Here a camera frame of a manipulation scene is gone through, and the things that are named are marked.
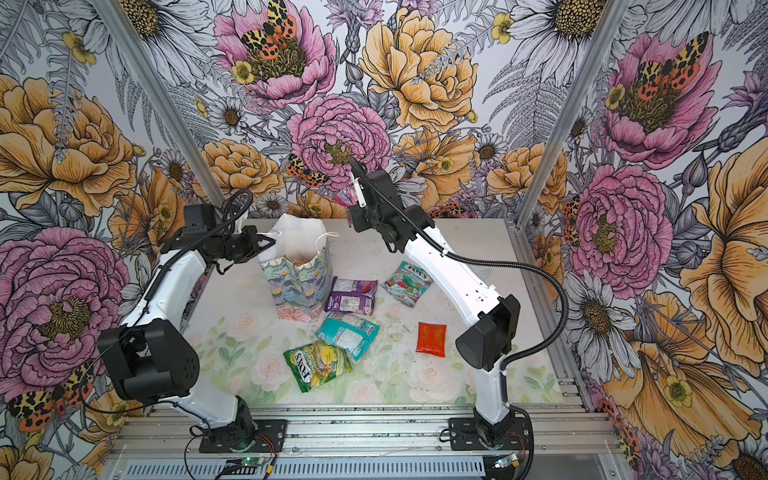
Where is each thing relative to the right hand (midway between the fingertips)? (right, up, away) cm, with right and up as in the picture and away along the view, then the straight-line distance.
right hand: (362, 215), depth 78 cm
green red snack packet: (+13, -20, +21) cm, 32 cm away
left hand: (-25, -9, +6) cm, 27 cm away
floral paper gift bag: (-16, -13, -2) cm, 20 cm away
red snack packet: (+19, -35, +12) cm, 42 cm away
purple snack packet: (-5, -24, +18) cm, 31 cm away
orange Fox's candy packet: (-16, -12, -2) cm, 20 cm away
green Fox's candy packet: (-13, -40, +5) cm, 43 cm away
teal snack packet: (-2, -34, +9) cm, 35 cm away
